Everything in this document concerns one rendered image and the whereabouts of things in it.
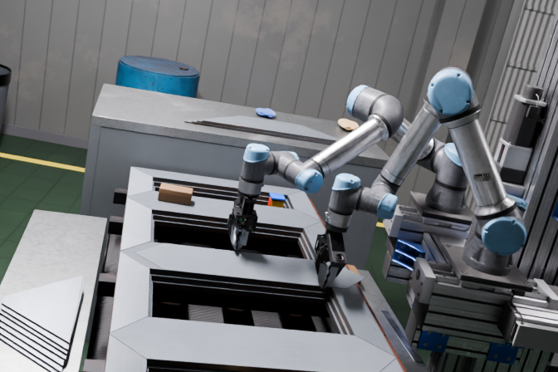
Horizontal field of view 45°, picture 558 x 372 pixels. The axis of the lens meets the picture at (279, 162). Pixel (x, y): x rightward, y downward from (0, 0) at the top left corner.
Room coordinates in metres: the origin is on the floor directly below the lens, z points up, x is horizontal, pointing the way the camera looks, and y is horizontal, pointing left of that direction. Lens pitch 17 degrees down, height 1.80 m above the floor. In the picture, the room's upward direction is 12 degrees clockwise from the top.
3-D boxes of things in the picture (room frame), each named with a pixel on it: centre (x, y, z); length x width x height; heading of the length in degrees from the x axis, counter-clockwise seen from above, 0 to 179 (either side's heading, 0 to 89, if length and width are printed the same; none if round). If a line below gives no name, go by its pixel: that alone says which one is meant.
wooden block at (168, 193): (2.33, 0.35, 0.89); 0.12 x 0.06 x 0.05; 96
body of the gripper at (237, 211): (2.01, 0.07, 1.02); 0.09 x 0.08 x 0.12; 13
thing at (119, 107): (3.03, 0.21, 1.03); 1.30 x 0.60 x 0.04; 103
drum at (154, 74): (4.78, 0.98, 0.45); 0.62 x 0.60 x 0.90; 5
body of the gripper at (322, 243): (1.91, -0.21, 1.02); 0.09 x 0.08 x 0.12; 13
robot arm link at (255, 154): (2.02, 0.07, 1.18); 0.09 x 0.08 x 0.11; 129
